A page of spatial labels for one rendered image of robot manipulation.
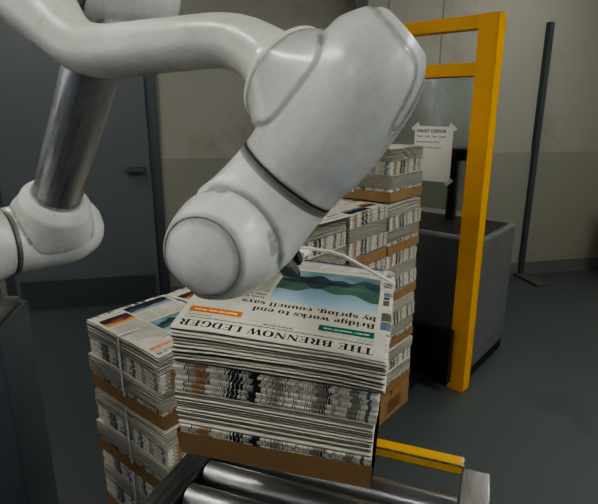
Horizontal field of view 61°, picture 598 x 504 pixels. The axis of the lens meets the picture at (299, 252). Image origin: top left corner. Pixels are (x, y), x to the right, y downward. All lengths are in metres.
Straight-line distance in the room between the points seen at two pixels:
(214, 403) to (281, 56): 0.48
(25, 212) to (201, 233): 0.84
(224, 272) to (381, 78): 0.20
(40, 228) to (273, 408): 0.71
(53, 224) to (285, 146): 0.85
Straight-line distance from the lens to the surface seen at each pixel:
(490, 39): 2.54
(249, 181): 0.44
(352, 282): 0.79
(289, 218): 0.44
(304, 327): 0.67
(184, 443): 0.81
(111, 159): 3.85
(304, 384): 0.68
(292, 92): 0.43
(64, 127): 1.07
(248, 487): 1.00
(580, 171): 5.12
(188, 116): 3.84
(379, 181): 2.16
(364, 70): 0.42
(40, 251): 1.25
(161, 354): 1.39
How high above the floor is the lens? 1.44
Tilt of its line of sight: 16 degrees down
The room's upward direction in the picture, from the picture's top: straight up
